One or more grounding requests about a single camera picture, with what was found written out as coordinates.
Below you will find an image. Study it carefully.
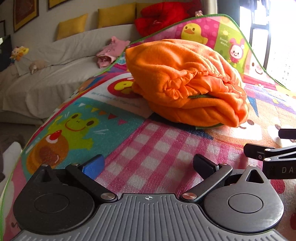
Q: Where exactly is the orange fleece garment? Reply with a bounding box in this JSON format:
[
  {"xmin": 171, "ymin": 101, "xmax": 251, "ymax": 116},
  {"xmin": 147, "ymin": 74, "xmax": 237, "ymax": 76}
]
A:
[{"xmin": 125, "ymin": 39, "xmax": 250, "ymax": 128}]

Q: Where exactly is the left framed picture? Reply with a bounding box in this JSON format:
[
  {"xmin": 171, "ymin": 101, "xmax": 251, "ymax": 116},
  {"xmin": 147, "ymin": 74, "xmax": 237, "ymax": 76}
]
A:
[{"xmin": 13, "ymin": 0, "xmax": 39, "ymax": 33}]

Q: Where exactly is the beige plush toy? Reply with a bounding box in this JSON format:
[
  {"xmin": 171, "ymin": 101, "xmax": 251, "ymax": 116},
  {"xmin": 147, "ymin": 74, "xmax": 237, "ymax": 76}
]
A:
[{"xmin": 29, "ymin": 60, "xmax": 48, "ymax": 74}]

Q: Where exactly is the yellow pink plush toy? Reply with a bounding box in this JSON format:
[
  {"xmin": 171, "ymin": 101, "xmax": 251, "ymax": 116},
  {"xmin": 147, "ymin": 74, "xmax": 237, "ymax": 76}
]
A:
[{"xmin": 10, "ymin": 46, "xmax": 29, "ymax": 62}]

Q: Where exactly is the pink crumpled baby garment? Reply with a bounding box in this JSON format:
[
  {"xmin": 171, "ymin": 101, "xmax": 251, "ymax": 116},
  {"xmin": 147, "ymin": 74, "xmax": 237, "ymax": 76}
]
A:
[{"xmin": 96, "ymin": 36, "xmax": 130, "ymax": 68}]

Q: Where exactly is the grey covered sofa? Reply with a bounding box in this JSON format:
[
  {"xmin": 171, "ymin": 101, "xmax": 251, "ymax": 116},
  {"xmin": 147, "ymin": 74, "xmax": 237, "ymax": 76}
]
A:
[{"xmin": 1, "ymin": 24, "xmax": 140, "ymax": 125}]

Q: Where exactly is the colourful cartoon play mat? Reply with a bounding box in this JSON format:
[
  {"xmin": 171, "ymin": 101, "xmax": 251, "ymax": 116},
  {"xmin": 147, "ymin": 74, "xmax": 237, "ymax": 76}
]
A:
[{"xmin": 1, "ymin": 15, "xmax": 295, "ymax": 240}]

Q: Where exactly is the framed picture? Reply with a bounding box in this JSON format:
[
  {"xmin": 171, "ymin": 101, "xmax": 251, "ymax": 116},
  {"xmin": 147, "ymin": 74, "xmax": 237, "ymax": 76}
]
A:
[
  {"xmin": 13, "ymin": 0, "xmax": 39, "ymax": 33},
  {"xmin": 48, "ymin": 0, "xmax": 69, "ymax": 10}
]

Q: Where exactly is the middle yellow cushion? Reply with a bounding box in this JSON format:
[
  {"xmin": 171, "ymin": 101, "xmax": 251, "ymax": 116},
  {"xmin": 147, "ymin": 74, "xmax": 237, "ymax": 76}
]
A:
[{"xmin": 97, "ymin": 3, "xmax": 136, "ymax": 28}]

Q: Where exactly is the red plush cushion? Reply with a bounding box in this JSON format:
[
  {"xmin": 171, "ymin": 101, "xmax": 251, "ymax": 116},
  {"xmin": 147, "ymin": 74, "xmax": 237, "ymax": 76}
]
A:
[{"xmin": 134, "ymin": 1, "xmax": 202, "ymax": 37}]

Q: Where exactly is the small pink object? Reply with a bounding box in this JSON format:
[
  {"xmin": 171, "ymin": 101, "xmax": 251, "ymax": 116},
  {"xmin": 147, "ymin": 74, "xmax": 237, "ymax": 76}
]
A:
[{"xmin": 195, "ymin": 10, "xmax": 203, "ymax": 17}]

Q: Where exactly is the left yellow cushion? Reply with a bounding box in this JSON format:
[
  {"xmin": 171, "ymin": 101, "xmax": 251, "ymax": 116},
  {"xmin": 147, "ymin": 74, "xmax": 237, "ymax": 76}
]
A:
[{"xmin": 56, "ymin": 14, "xmax": 88, "ymax": 40}]

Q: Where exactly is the middle framed picture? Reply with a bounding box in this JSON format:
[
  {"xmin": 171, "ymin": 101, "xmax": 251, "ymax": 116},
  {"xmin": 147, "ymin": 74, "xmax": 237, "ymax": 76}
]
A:
[{"xmin": 48, "ymin": 0, "xmax": 69, "ymax": 10}]

